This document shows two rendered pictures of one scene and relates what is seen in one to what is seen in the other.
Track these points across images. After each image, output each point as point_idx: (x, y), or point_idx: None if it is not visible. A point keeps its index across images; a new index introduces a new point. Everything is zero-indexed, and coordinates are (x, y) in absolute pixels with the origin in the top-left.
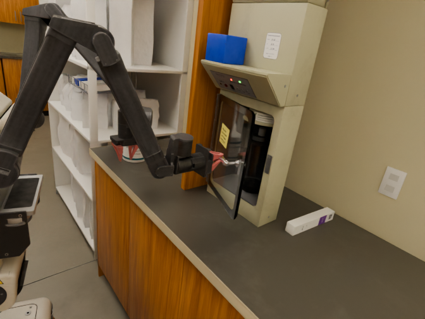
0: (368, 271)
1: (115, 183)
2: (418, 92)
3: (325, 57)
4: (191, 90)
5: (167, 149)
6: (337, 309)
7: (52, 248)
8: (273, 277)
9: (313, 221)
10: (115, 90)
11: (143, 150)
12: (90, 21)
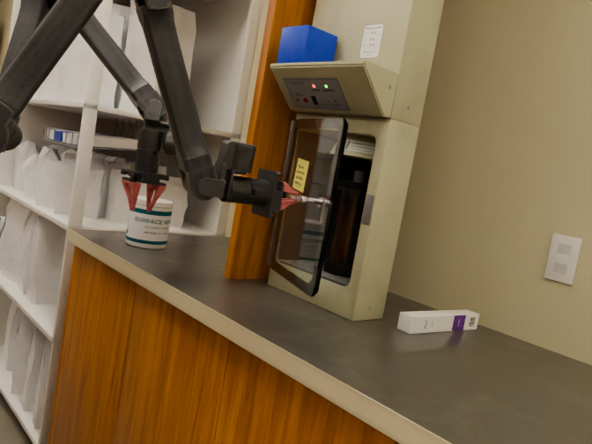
0: (531, 373)
1: (109, 277)
2: (582, 118)
3: (452, 88)
4: (252, 114)
5: (217, 161)
6: (477, 395)
7: None
8: (376, 360)
9: (443, 318)
10: (158, 49)
11: (183, 147)
12: None
